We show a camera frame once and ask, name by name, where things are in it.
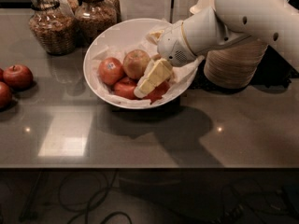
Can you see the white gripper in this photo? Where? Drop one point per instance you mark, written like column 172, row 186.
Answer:
column 172, row 45

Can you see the yellow-red apple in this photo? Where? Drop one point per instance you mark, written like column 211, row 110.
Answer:
column 135, row 62
column 156, row 57

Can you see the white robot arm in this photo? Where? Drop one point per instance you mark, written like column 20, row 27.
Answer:
column 232, row 34

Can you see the white bowl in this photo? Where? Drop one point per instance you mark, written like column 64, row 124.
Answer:
column 118, row 38

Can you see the red apple front right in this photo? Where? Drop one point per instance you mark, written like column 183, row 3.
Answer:
column 158, row 92

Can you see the red apple front left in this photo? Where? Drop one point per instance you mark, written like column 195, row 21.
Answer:
column 125, row 88

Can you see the red apple left in bowl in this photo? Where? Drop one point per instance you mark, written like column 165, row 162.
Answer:
column 110, row 71

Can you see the red apple on table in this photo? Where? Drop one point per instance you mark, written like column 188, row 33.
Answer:
column 18, row 76

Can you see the red apple at left edge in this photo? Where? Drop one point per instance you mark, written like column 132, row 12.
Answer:
column 5, row 95

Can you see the white paper liner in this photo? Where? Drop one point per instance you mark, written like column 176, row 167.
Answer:
column 109, row 50

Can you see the middle glass granola jar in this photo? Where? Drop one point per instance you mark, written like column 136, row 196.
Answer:
column 94, row 17

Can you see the glass granola jar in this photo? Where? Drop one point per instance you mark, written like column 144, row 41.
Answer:
column 94, row 17
column 55, row 31

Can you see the back stack paper bowls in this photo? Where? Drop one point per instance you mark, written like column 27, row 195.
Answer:
column 200, row 5

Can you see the stack paper bowls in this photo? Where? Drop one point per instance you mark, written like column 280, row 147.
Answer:
column 234, row 68
column 200, row 5

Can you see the front stack paper bowls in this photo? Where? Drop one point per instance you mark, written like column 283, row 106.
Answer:
column 234, row 68

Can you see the back glass jar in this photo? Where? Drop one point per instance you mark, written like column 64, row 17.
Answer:
column 68, row 7

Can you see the left glass granola jar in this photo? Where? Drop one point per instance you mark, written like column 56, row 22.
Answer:
column 55, row 31

